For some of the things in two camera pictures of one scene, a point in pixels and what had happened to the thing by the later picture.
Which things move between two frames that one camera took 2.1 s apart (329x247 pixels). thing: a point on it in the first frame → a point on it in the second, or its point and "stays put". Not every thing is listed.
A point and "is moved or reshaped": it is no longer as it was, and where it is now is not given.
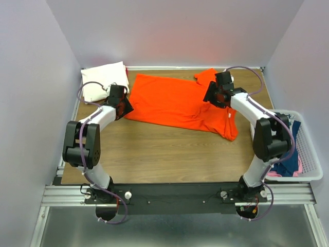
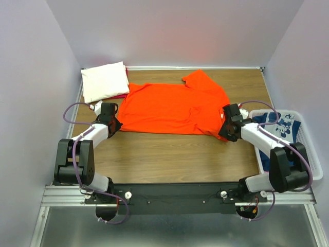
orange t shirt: (180, 102) is moved or reshaped
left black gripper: (128, 107) → (117, 124)
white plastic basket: (307, 149) stays put
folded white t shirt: (108, 75) stays put
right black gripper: (211, 88) → (223, 133)
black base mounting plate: (174, 198) stays put
